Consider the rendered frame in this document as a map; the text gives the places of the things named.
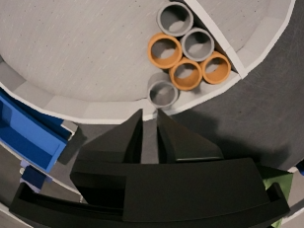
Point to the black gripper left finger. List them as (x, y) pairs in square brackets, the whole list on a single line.
[(117, 144)]

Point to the blue open tray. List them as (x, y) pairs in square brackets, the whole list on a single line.
[(31, 133)]

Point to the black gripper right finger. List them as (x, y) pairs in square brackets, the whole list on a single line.
[(182, 144)]

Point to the orange hollow cylinder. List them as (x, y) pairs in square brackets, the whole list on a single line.
[(221, 73), (189, 82), (166, 62)]

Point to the white round turntable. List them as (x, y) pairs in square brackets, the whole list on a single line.
[(87, 61)]

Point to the grey metal bushing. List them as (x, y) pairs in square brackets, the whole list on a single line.
[(205, 51), (188, 19), (161, 101)]

